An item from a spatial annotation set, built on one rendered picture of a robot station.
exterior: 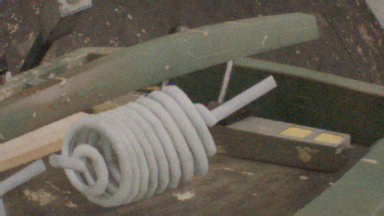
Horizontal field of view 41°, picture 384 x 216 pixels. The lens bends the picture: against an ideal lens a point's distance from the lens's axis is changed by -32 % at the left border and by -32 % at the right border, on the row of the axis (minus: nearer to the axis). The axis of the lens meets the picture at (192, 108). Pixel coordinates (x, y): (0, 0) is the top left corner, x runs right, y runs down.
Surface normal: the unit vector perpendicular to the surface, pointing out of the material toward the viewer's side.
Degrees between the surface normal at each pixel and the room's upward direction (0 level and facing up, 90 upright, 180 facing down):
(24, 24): 0
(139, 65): 31
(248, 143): 90
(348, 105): 90
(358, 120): 90
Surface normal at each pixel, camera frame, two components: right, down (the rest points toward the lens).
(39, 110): 0.67, 0.12
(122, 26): 0.52, -0.38
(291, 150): -0.73, 0.26
